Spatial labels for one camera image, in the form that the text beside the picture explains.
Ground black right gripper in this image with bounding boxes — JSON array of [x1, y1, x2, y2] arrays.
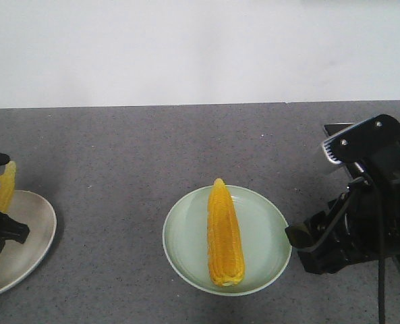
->
[[285, 177, 400, 274]]

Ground wrist camera with black bracket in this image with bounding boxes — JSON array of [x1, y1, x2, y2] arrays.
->
[[315, 114, 400, 174]]

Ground bright yellow corn cob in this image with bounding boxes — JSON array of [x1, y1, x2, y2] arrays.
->
[[0, 161, 17, 216]]

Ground light green plate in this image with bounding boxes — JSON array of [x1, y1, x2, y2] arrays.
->
[[162, 186, 291, 297]]

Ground speckled yellow corn cob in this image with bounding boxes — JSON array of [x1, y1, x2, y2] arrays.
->
[[207, 178, 246, 287]]

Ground beige plate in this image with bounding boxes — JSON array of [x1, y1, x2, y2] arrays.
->
[[0, 190, 58, 300]]

